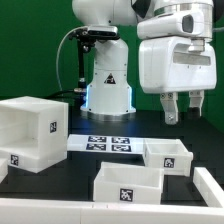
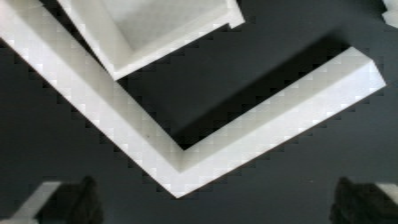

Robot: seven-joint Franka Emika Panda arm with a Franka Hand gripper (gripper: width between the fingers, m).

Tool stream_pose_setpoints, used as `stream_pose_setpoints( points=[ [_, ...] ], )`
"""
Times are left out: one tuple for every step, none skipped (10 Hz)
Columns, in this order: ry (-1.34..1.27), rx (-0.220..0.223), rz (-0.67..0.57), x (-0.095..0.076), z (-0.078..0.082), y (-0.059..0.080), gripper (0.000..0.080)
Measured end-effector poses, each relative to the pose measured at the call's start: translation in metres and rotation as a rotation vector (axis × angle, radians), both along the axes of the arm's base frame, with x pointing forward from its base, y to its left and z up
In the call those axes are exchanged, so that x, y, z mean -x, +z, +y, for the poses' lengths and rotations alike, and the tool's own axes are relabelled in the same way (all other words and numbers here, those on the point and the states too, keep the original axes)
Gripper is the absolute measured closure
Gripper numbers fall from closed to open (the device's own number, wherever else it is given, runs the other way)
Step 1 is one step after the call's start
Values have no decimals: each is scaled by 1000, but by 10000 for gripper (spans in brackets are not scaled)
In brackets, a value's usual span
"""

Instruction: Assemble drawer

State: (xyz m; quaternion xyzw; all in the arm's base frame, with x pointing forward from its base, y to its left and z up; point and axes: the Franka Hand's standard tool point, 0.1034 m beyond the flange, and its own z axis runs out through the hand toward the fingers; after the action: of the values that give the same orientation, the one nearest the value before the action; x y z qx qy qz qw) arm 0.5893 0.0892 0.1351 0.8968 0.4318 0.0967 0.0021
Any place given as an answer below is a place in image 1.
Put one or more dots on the white drawer box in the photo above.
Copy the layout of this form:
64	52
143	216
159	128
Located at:
124	183
169	154

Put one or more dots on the white left fence block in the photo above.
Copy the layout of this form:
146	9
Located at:
3	168

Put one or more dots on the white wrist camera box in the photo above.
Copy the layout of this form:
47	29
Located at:
188	23

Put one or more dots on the white front fence rail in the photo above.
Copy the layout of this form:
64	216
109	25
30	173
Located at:
27	211

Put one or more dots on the large white drawer cabinet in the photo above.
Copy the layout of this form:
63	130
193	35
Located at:
33	132

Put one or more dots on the white fence rail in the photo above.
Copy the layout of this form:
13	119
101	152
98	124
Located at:
210	190
27	211

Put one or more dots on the white drawer box front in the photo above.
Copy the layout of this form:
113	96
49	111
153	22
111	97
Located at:
124	183

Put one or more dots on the white marker plate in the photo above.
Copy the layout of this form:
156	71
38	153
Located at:
105	144

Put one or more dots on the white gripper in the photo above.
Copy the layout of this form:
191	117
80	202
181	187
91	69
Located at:
167	65

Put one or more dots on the white right fence rail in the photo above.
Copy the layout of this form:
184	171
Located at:
210	190

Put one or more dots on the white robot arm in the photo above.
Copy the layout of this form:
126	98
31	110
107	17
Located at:
109	96

